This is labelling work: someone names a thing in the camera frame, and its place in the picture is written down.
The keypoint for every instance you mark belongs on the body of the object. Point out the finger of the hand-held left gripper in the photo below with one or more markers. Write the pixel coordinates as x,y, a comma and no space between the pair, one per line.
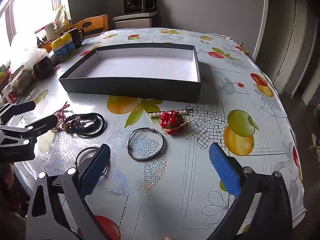
22,107
42,125

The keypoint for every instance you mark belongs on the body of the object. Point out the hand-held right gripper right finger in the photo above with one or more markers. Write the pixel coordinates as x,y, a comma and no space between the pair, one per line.
225,170

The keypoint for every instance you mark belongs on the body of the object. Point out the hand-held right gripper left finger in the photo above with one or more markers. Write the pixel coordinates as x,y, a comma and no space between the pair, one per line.
96,170

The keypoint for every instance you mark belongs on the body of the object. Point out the silver bangle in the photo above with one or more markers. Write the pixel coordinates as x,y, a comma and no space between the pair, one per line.
86,150
150,130

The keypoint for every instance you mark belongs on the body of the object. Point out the red bead gold ornament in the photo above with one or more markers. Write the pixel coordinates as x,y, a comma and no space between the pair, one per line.
166,116

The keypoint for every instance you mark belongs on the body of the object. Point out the pearl hair pin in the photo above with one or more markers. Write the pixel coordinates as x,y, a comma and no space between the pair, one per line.
156,114

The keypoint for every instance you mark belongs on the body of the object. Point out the black shallow box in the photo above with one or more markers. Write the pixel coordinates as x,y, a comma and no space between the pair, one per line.
130,87

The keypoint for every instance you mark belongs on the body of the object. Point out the glass container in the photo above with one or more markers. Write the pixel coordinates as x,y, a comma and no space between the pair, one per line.
21,80

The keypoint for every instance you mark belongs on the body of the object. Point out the clear plastic bag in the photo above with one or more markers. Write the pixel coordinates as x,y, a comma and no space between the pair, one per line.
27,55

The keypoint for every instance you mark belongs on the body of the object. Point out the yellow lid bottle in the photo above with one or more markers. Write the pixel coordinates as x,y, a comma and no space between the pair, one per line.
68,43
58,48

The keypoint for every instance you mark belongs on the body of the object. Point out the fruit print tablecloth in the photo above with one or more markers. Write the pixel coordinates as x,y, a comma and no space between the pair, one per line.
250,105

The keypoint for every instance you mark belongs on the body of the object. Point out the white pitcher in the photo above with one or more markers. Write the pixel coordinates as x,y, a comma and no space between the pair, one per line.
50,31

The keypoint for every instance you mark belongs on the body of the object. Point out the black mug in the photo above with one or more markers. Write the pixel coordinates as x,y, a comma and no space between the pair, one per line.
75,37

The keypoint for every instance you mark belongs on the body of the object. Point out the window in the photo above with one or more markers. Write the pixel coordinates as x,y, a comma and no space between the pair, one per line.
32,5

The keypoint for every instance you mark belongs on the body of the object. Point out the wooden chair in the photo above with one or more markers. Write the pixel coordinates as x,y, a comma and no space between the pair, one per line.
96,22

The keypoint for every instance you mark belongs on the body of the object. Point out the grey cabinet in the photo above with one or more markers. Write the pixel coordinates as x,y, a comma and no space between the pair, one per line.
132,21

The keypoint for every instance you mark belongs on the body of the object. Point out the white door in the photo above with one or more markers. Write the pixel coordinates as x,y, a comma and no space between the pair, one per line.
282,42

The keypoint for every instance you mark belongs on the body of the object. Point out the black coffee machine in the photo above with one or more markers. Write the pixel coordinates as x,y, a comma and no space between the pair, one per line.
140,1

